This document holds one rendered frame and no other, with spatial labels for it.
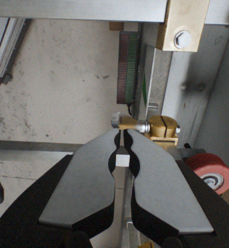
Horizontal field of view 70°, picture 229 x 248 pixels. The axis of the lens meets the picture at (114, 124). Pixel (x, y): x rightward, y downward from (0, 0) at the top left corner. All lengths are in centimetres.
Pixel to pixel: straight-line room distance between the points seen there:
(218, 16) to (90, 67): 93
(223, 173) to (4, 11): 40
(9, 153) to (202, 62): 52
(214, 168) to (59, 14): 32
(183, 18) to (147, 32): 16
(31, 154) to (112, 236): 217
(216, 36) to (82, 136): 109
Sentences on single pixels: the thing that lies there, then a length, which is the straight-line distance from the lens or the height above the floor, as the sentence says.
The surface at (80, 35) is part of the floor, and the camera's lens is 114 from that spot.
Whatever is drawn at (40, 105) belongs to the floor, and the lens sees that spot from 134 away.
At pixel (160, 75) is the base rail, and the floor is 70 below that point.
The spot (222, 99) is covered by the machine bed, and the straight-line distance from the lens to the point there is 54.
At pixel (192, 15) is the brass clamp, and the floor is 86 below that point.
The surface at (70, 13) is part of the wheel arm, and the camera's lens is 27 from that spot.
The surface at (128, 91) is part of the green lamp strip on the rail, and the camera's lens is 43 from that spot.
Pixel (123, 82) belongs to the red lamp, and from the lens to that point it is 42.
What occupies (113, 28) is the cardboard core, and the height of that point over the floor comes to 8.
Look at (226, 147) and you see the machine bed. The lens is 51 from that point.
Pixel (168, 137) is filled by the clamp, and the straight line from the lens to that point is 30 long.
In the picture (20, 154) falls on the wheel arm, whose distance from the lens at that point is 38.
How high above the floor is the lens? 111
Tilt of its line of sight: 61 degrees down
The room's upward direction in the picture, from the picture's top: 176 degrees counter-clockwise
